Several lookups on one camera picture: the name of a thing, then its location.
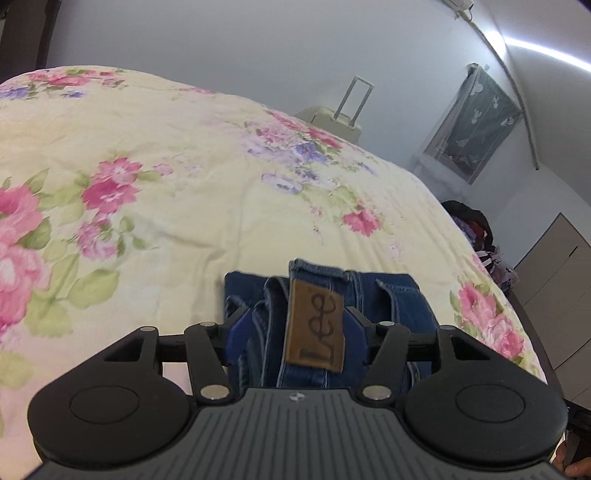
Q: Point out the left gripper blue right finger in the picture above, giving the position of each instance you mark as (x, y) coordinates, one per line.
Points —
(356, 350)

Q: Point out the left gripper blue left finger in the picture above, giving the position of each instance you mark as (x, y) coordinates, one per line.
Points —
(237, 330)

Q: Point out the blue denim jeans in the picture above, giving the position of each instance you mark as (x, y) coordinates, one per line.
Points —
(297, 339)

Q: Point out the pile of clothes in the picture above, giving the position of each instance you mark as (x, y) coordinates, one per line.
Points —
(475, 226)

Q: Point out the floral yellow bed quilt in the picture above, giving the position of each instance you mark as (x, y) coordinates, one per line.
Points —
(126, 198)

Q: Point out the beige side cabinet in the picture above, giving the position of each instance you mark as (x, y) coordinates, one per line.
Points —
(554, 292)

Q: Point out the cream hard-shell suitcase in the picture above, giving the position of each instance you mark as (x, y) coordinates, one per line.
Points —
(336, 121)

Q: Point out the grey patterned window curtain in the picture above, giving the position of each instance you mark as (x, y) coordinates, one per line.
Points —
(480, 119)

